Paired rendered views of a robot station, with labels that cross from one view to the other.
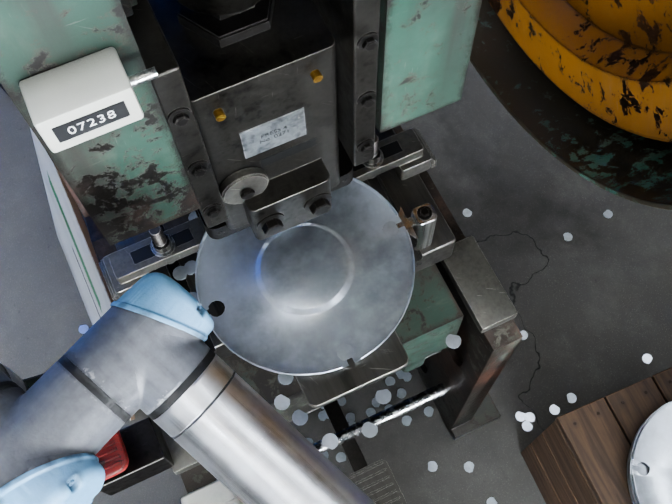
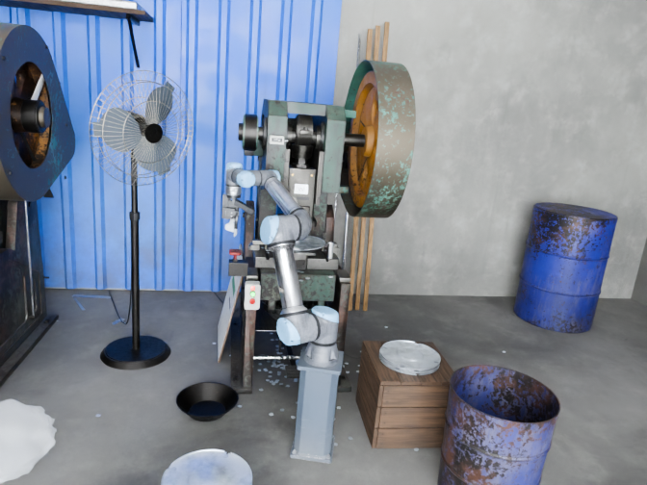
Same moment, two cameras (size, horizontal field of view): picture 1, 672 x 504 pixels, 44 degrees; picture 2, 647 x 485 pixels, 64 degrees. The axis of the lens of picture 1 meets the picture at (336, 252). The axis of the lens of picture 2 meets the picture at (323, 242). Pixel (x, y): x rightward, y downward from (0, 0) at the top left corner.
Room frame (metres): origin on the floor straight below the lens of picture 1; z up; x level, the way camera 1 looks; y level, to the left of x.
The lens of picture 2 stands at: (-2.18, -0.60, 1.53)
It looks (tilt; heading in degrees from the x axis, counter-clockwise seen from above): 15 degrees down; 11
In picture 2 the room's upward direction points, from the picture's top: 5 degrees clockwise
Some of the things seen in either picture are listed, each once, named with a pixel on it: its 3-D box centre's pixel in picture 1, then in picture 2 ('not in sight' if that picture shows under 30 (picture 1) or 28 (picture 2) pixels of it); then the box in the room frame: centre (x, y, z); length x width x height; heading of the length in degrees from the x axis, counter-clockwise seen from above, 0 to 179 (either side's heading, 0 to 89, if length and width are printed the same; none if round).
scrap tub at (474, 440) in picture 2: not in sight; (493, 443); (-0.21, -0.99, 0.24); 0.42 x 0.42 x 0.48
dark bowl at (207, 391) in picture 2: not in sight; (207, 404); (-0.06, 0.32, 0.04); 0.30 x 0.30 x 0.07
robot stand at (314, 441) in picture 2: not in sight; (317, 403); (-0.16, -0.24, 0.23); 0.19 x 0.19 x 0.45; 6
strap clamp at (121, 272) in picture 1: (156, 247); (264, 240); (0.47, 0.25, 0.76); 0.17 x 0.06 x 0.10; 112
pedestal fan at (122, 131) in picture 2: not in sight; (139, 208); (0.64, 1.10, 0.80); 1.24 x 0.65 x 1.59; 22
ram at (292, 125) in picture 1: (260, 114); (299, 192); (0.49, 0.07, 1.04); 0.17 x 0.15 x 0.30; 22
